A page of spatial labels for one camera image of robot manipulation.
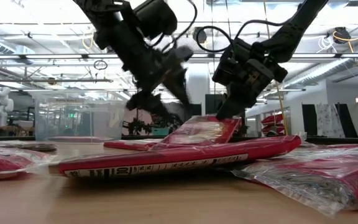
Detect red stacked bins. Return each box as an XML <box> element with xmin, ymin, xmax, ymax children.
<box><xmin>261</xmin><ymin>113</ymin><xmax>284</xmax><ymax>136</ymax></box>

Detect red popcorn bag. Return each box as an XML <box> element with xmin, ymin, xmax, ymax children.
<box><xmin>103</xmin><ymin>139</ymin><xmax>167</xmax><ymax>152</ymax></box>
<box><xmin>48</xmin><ymin>134</ymin><xmax>303</xmax><ymax>179</ymax></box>
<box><xmin>0</xmin><ymin>140</ymin><xmax>58</xmax><ymax>153</ymax></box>
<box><xmin>149</xmin><ymin>114</ymin><xmax>242</xmax><ymax>152</ymax></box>
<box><xmin>231</xmin><ymin>143</ymin><xmax>358</xmax><ymax>218</ymax></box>
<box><xmin>0</xmin><ymin>146</ymin><xmax>57</xmax><ymax>183</ymax></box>

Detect white patterned cloth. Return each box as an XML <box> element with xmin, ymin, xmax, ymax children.
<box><xmin>315</xmin><ymin>103</ymin><xmax>338</xmax><ymax>138</ymax></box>

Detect small teal box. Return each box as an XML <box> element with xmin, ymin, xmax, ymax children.
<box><xmin>150</xmin><ymin>127</ymin><xmax>168</xmax><ymax>136</ymax></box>

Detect clear plastic bin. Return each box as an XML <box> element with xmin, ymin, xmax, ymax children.
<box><xmin>34</xmin><ymin>95</ymin><xmax>126</xmax><ymax>142</ymax></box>

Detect black partition panel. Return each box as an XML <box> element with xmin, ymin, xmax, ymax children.
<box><xmin>301</xmin><ymin>104</ymin><xmax>318</xmax><ymax>138</ymax></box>

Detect black ceiling cord reel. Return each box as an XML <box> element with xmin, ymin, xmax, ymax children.
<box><xmin>333</xmin><ymin>26</ymin><xmax>352</xmax><ymax>44</ymax></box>
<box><xmin>193</xmin><ymin>27</ymin><xmax>208</xmax><ymax>44</ymax></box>

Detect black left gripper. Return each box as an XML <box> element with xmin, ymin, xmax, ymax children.
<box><xmin>96</xmin><ymin>18</ymin><xmax>195</xmax><ymax>123</ymax></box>

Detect yellow hanging cable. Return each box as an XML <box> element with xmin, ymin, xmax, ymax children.
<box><xmin>263</xmin><ymin>0</ymin><xmax>289</xmax><ymax>137</ymax></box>

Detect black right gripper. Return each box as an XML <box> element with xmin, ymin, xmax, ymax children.
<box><xmin>212</xmin><ymin>37</ymin><xmax>288</xmax><ymax>121</ymax></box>

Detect black monitor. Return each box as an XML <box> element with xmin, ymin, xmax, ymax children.
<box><xmin>205</xmin><ymin>94</ymin><xmax>227</xmax><ymax>116</ymax></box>

